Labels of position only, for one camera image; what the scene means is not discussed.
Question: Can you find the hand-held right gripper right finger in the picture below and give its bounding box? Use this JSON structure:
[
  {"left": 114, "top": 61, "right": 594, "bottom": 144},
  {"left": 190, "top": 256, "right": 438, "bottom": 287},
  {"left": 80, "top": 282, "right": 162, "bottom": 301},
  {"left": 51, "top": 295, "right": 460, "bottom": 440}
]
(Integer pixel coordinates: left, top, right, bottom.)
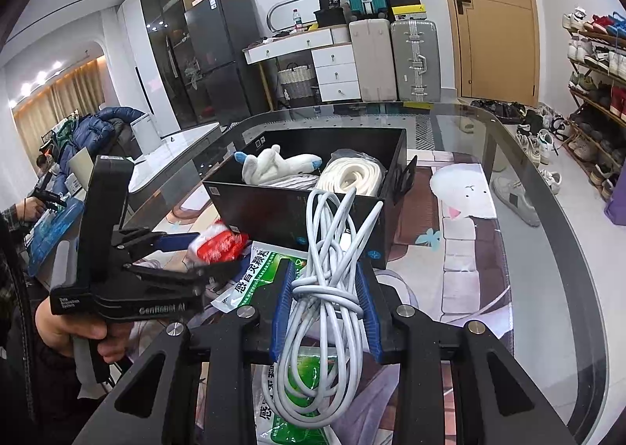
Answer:
[{"left": 356, "top": 262, "right": 578, "bottom": 445}]

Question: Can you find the person's left hand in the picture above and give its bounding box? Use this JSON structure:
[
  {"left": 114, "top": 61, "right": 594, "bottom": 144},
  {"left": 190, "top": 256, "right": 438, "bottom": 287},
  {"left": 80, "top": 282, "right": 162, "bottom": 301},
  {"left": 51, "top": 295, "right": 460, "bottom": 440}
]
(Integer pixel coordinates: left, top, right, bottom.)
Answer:
[{"left": 36, "top": 297, "right": 133, "bottom": 364}]

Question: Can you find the silver suitcase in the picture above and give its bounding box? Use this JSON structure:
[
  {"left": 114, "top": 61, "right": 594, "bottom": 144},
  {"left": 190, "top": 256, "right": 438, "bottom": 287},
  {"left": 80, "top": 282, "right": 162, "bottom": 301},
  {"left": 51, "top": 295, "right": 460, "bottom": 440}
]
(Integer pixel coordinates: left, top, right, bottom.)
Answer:
[{"left": 390, "top": 19, "right": 442, "bottom": 102}]

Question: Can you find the beige suitcase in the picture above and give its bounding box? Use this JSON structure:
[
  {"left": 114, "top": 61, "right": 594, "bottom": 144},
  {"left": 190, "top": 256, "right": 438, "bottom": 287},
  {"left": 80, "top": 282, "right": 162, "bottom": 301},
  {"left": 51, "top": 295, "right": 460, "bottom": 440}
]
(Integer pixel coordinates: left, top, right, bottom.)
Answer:
[{"left": 349, "top": 18, "right": 398, "bottom": 102}]

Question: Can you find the printed desk mat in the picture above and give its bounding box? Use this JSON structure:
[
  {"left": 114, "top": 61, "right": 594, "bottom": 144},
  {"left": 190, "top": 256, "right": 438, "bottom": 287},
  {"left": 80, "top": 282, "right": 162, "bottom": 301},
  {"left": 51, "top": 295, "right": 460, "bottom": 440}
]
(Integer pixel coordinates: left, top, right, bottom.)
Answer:
[{"left": 142, "top": 152, "right": 514, "bottom": 445}]

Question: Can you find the person's left forearm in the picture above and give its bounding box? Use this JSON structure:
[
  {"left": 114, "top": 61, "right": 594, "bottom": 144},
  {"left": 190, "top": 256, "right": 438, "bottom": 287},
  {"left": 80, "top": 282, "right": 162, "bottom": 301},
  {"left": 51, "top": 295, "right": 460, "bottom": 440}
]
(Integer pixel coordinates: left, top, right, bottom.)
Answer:
[{"left": 0, "top": 215, "right": 113, "bottom": 445}]

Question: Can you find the white desk with drawers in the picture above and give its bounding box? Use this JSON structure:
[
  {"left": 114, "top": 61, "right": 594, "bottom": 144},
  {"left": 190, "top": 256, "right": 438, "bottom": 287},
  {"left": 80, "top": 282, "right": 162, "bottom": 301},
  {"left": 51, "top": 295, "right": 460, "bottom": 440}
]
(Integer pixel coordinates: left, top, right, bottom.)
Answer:
[{"left": 243, "top": 27, "right": 363, "bottom": 104}]

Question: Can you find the red and white plastic bag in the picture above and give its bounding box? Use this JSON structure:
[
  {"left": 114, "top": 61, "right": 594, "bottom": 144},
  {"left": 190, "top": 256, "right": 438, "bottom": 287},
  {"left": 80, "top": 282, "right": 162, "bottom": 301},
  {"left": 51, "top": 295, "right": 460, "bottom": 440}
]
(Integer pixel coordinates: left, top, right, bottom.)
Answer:
[{"left": 188, "top": 220, "right": 249, "bottom": 264}]

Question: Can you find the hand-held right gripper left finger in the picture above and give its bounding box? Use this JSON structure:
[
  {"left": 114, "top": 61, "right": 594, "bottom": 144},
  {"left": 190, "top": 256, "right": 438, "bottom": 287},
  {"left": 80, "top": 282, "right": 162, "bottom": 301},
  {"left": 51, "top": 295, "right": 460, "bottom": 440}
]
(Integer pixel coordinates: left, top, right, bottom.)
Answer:
[{"left": 73, "top": 259, "right": 299, "bottom": 445}]

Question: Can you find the yellow black shoe box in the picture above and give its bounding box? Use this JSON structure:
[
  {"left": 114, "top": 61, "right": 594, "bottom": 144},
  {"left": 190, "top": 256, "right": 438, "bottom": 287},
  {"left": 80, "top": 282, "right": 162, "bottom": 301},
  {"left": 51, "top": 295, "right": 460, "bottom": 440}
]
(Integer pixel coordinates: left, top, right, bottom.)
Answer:
[{"left": 390, "top": 5, "right": 424, "bottom": 22}]

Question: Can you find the grey console cabinet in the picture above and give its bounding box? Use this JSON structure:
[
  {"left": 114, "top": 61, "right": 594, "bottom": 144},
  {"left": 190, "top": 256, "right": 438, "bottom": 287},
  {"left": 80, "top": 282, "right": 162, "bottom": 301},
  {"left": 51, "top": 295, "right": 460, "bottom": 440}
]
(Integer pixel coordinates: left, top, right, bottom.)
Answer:
[{"left": 127, "top": 122, "right": 227, "bottom": 211}]

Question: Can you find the dark grey refrigerator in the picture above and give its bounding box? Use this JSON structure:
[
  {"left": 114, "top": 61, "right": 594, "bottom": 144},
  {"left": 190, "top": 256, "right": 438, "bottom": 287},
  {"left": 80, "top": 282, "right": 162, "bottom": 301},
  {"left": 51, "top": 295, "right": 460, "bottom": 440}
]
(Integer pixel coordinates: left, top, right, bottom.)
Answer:
[{"left": 185, "top": 0, "right": 267, "bottom": 126}]

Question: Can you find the oval framed mirror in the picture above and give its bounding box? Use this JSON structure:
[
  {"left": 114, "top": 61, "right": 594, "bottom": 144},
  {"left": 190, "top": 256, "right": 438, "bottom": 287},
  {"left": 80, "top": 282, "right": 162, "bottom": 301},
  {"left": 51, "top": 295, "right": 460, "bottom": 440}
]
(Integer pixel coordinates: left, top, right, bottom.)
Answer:
[{"left": 266, "top": 0, "right": 318, "bottom": 32}]

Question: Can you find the wooden door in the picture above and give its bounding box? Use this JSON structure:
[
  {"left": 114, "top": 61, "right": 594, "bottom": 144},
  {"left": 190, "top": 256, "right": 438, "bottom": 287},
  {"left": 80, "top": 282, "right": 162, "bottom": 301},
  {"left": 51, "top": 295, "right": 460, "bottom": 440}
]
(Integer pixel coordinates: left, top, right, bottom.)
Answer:
[{"left": 433, "top": 0, "right": 543, "bottom": 106}]

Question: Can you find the green white medicine packet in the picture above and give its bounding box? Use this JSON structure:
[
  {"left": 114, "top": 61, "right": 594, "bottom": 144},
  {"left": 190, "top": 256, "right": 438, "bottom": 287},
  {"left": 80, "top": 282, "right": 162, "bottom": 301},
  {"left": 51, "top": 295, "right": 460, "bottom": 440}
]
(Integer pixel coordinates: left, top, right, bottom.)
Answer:
[
  {"left": 254, "top": 347, "right": 343, "bottom": 445},
  {"left": 215, "top": 240, "right": 314, "bottom": 315}
]

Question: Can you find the white plush toy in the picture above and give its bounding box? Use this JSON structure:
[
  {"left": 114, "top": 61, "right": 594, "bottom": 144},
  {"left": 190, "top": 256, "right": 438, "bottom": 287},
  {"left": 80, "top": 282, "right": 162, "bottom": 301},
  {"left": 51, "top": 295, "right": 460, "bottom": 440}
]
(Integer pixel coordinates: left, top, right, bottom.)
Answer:
[{"left": 235, "top": 144, "right": 324, "bottom": 187}]

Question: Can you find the white rope coil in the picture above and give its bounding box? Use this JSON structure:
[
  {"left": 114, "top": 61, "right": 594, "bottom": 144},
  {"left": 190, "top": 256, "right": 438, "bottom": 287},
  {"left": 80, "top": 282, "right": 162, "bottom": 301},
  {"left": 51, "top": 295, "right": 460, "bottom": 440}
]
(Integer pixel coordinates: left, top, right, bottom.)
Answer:
[{"left": 315, "top": 149, "right": 385, "bottom": 199}]

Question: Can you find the black cardboard box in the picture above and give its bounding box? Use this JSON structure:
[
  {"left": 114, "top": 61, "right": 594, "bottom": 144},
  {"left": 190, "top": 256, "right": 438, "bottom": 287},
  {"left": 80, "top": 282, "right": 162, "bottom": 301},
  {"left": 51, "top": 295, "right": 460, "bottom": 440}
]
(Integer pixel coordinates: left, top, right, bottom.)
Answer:
[{"left": 203, "top": 127, "right": 417, "bottom": 270}]

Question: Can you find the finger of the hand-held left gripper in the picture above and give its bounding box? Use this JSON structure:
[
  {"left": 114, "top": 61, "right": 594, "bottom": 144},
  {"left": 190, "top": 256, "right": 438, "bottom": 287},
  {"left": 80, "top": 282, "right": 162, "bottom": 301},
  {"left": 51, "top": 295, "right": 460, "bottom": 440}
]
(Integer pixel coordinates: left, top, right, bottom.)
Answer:
[
  {"left": 112, "top": 227, "right": 201, "bottom": 255},
  {"left": 122, "top": 257, "right": 250, "bottom": 301}
]

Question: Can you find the purple paper bag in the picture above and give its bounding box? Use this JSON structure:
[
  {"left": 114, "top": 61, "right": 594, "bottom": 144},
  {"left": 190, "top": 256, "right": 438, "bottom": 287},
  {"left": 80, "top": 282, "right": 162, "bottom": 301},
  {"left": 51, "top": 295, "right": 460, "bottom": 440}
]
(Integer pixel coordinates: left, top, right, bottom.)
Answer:
[{"left": 604, "top": 171, "right": 626, "bottom": 226}]

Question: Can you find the collection of sneakers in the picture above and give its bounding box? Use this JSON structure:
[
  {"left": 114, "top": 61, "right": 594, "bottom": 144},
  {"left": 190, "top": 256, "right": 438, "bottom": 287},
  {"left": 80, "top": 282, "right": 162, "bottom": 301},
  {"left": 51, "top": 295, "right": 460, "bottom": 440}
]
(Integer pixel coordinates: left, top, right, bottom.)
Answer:
[{"left": 472, "top": 7, "right": 626, "bottom": 226}]

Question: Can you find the white cable bundle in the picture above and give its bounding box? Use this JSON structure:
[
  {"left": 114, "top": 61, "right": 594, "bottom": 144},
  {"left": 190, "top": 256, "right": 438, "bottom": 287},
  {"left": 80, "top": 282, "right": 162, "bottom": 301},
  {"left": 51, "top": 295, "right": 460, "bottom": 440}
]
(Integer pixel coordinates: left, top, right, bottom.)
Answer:
[{"left": 266, "top": 188, "right": 385, "bottom": 429}]

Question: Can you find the wooden shoe rack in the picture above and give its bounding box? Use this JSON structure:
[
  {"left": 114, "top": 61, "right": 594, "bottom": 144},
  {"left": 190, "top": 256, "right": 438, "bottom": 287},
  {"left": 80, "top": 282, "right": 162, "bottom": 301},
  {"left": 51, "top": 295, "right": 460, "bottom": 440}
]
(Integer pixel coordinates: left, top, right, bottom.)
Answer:
[{"left": 562, "top": 25, "right": 626, "bottom": 172}]

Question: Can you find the blue down jacket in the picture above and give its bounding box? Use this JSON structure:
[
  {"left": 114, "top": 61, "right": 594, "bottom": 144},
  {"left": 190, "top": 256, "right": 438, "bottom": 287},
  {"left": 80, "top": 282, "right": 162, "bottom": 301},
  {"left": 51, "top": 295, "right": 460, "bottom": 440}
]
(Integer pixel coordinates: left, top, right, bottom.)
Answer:
[{"left": 59, "top": 107, "right": 148, "bottom": 172}]

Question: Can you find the clear bag of white cable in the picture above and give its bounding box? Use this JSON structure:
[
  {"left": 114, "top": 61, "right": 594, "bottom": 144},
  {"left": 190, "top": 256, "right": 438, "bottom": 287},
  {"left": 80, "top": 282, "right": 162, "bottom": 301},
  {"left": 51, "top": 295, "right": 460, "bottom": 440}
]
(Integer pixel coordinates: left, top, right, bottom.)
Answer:
[{"left": 266, "top": 174, "right": 320, "bottom": 190}]

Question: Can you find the blue printed mat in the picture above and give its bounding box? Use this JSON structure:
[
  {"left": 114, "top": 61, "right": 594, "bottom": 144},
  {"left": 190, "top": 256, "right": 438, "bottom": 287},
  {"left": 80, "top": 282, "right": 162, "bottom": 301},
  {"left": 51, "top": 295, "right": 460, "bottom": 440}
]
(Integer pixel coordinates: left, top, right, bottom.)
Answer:
[{"left": 27, "top": 201, "right": 87, "bottom": 276}]

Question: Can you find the black storage box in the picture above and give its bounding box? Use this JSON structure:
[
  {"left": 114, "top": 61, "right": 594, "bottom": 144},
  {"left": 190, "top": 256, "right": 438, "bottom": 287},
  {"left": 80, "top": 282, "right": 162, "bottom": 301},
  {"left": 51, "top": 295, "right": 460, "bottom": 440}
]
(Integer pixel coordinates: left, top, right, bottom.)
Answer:
[{"left": 313, "top": 9, "right": 350, "bottom": 28}]

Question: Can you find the dark glass cabinet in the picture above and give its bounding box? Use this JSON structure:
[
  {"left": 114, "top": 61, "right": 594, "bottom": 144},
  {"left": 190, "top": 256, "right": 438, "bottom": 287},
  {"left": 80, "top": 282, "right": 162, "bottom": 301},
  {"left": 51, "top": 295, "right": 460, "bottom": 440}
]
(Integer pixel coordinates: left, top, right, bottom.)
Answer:
[{"left": 138, "top": 0, "right": 212, "bottom": 130}]

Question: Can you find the beige curtain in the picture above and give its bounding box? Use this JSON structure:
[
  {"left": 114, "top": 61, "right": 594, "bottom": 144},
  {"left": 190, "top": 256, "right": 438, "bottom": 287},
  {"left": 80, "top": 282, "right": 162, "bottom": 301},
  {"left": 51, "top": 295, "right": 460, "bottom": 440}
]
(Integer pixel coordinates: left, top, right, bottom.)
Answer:
[{"left": 14, "top": 61, "right": 106, "bottom": 143}]

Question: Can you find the white box appliance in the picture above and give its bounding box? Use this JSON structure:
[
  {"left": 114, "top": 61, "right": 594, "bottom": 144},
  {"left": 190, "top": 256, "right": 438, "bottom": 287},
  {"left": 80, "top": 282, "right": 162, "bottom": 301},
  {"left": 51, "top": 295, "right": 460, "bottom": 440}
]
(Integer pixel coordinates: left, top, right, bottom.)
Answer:
[{"left": 130, "top": 113, "right": 162, "bottom": 155}]

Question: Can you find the wicker basket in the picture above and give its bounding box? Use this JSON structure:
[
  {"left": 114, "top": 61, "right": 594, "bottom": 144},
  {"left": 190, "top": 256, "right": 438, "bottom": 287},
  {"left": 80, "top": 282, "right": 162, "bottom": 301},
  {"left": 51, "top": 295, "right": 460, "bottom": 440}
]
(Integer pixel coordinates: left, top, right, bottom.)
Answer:
[{"left": 278, "top": 63, "right": 318, "bottom": 101}]

